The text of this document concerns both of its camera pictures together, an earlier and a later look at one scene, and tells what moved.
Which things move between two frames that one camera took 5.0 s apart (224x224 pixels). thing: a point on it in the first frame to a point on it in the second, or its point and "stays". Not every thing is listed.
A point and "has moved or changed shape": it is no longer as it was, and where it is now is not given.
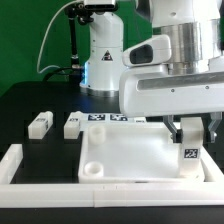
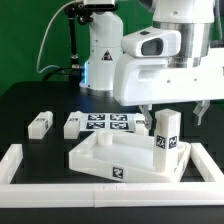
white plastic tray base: [137, 153] has moved or changed shape
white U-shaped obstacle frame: [108, 195] stays
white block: [40, 125] stays
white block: [72, 125] stays
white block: [191, 147] to [166, 139]
